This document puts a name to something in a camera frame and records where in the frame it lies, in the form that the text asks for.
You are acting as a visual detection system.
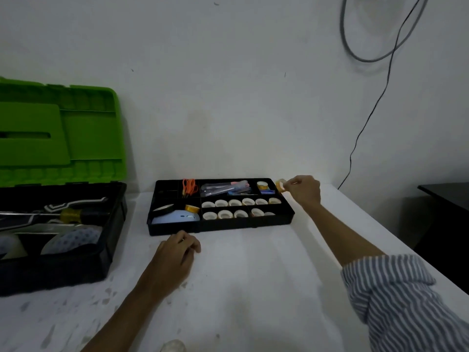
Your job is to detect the person's left hand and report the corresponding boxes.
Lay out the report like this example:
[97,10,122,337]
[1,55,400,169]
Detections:
[145,230,202,293]

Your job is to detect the black organizer tray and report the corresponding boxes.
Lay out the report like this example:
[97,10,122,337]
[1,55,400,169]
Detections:
[147,178,295,237]

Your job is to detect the grey wall cable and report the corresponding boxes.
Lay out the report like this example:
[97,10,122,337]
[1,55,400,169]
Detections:
[340,0,430,63]

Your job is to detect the thin black wall cable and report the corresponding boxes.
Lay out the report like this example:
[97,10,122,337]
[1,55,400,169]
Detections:
[337,0,425,190]

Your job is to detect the rows of white tape rolls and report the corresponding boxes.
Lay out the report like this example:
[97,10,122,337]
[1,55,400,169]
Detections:
[201,197,282,220]

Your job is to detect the person's left forearm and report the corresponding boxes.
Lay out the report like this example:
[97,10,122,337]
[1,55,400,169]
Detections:
[81,278,173,352]

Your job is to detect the clear pack of utility knives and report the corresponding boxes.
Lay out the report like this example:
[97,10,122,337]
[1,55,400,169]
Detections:
[200,180,252,196]

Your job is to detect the striped shirt sleeve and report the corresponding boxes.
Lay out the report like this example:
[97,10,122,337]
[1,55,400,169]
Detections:
[340,254,469,352]

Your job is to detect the yellow and black screwdriver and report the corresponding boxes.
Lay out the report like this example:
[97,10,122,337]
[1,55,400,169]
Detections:
[0,208,110,225]

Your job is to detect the green and black toolbox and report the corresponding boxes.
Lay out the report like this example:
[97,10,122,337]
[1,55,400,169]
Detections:
[0,77,128,297]

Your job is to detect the black side table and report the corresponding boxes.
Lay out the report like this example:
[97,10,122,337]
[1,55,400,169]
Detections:
[414,182,469,275]

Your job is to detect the person's right forearm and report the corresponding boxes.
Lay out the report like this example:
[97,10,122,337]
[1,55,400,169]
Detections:
[304,201,386,269]

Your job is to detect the dotted work glove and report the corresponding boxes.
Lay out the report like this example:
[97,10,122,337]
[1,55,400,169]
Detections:
[40,226,103,255]

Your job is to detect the person's right hand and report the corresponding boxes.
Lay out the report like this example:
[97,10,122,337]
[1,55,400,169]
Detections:
[283,175,322,209]

